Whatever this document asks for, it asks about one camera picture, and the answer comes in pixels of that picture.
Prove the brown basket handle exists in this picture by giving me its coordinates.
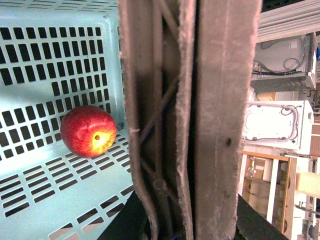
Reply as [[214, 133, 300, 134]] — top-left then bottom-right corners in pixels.
[[117, 0, 262, 240]]

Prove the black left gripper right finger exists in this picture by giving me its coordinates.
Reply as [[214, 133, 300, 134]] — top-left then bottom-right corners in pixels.
[[234, 194, 288, 240]]

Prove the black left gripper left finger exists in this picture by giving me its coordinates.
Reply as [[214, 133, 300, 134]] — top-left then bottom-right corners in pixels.
[[97, 191, 150, 240]]

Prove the red yellow apple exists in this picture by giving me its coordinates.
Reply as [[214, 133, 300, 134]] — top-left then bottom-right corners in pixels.
[[60, 105, 117, 158]]

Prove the wooden storage shelf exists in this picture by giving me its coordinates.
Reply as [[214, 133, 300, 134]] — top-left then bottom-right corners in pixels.
[[237, 149, 320, 240]]

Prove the light blue plastic shopping basket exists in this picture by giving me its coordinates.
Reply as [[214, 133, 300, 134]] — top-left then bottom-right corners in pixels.
[[0, 0, 133, 240]]

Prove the white appliance back panel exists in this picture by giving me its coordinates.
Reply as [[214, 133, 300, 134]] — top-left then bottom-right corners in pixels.
[[242, 32, 318, 155]]

